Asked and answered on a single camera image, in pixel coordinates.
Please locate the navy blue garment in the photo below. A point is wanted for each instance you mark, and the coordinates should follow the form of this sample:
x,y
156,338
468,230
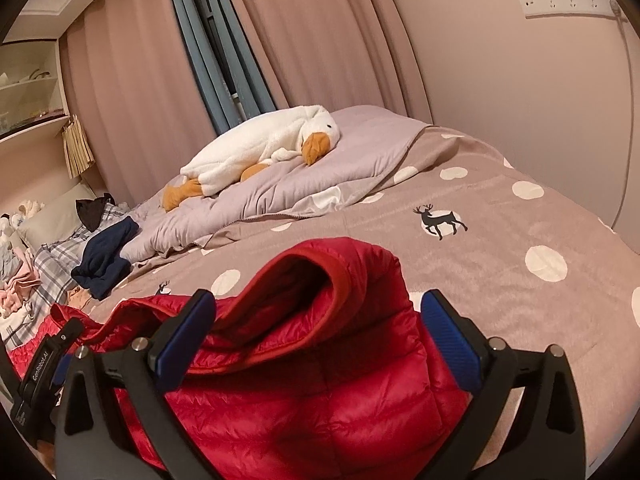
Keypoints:
x,y
107,255

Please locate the black and white plush toy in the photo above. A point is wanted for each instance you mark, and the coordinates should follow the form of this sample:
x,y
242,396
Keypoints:
x,y
10,225

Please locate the white wall power strip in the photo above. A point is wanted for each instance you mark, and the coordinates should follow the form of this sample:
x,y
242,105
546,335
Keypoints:
x,y
560,2

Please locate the white wall shelf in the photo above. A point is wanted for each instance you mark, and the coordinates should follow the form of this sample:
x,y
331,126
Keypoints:
x,y
30,127

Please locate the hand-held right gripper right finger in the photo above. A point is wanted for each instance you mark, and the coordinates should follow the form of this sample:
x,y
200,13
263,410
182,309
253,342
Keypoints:
x,y
450,345

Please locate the pink clothes pile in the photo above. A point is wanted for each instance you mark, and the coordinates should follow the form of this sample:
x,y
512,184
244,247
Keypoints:
x,y
20,287

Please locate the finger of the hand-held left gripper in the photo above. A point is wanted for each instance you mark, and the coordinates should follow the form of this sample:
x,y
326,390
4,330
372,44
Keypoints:
x,y
61,371

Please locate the yellow pleated cloth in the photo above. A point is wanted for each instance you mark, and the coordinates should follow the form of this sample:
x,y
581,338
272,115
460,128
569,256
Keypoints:
x,y
77,147

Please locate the grey duvet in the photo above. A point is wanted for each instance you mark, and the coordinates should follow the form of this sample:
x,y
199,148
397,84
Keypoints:
x,y
350,155

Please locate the pink curtain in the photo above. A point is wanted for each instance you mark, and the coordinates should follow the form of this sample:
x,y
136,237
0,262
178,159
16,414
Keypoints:
x,y
135,85
325,35

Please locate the white goose plush toy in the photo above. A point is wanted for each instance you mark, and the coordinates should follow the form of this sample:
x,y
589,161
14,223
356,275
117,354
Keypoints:
x,y
250,145

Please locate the cream plush toy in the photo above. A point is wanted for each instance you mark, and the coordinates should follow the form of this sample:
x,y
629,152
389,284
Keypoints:
x,y
31,208

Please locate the red down jacket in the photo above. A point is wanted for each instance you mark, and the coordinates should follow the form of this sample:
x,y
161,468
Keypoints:
x,y
310,360

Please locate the white folded clothes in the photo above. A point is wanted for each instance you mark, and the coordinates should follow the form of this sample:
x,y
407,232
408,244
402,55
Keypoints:
x,y
15,327

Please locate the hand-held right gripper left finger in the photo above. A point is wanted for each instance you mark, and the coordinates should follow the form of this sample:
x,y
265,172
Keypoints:
x,y
182,346

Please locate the blue-grey garment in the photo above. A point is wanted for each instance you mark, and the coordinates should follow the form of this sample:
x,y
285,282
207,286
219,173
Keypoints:
x,y
7,262

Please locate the blue curtain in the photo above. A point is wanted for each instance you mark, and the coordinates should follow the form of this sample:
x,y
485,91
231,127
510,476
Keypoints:
x,y
192,45
250,75

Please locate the coral red folded jacket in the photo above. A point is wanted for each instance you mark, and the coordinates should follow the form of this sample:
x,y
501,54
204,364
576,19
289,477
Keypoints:
x,y
22,355

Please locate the dark brown garment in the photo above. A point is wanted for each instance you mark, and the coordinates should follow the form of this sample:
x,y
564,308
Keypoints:
x,y
92,210

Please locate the peach cloth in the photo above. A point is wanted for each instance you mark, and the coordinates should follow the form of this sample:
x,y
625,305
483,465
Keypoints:
x,y
80,299

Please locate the beige pillow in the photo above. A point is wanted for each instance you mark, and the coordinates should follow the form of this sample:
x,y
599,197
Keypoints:
x,y
50,217

